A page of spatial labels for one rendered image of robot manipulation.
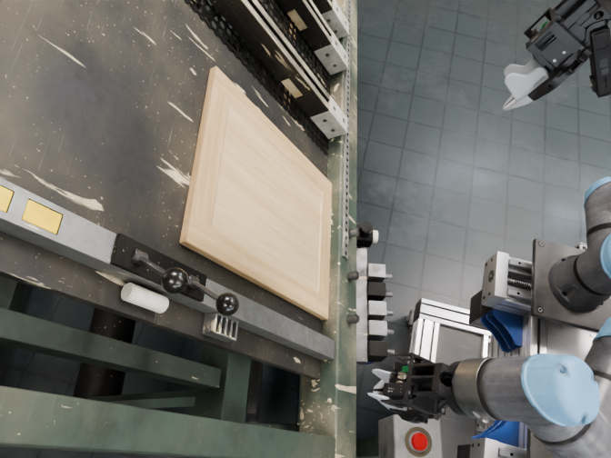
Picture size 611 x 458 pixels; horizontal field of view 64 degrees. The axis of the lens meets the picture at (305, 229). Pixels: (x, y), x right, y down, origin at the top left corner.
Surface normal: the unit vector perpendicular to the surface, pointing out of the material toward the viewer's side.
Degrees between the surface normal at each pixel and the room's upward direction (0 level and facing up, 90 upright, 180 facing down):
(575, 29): 70
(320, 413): 35
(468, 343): 0
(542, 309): 0
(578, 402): 28
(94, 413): 55
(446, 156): 0
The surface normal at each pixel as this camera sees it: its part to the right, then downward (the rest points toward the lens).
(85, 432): 0.86, -0.18
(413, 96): 0.08, -0.43
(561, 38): -0.26, 0.65
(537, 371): -0.70, -0.65
